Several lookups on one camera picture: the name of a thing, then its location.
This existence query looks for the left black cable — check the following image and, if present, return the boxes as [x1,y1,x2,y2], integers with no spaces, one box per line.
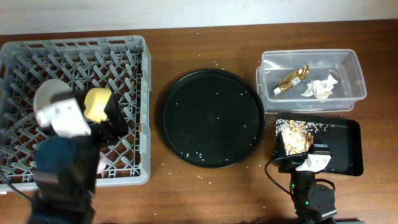
[0,174,34,202]

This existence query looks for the white napkin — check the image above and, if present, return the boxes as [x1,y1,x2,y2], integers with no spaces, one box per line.
[301,75,338,100]

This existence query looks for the right black cable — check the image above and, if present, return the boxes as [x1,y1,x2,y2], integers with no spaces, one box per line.
[264,155,301,195]

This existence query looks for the black rectangular tray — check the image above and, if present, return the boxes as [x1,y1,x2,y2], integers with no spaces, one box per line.
[271,112,364,177]

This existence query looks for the pink cup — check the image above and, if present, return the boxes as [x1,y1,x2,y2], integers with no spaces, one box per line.
[96,152,107,174]

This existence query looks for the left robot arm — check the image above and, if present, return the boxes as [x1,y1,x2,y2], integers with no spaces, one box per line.
[28,88,128,223]

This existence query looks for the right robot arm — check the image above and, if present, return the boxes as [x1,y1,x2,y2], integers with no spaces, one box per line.
[279,143,337,224]

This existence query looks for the grey dishwasher rack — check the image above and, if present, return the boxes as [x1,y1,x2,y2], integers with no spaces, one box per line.
[1,35,151,194]

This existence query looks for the grey round plate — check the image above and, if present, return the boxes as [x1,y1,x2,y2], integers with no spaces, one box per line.
[33,79,72,124]

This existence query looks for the black cable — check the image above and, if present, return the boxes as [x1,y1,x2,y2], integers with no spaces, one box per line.
[264,155,301,195]
[0,174,34,202]

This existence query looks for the food scraps pile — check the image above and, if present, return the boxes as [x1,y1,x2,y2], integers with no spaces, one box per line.
[276,119,314,155]

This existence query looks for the clear plastic bin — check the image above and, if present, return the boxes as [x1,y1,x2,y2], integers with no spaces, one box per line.
[256,49,367,114]

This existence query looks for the yellow bowl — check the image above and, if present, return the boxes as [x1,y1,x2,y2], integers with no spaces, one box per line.
[83,88,112,123]

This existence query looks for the gold foil wrapper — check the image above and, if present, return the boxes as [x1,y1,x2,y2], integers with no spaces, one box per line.
[273,65,309,95]

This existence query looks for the round black tray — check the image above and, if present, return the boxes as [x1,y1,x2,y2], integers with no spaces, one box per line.
[157,69,266,169]

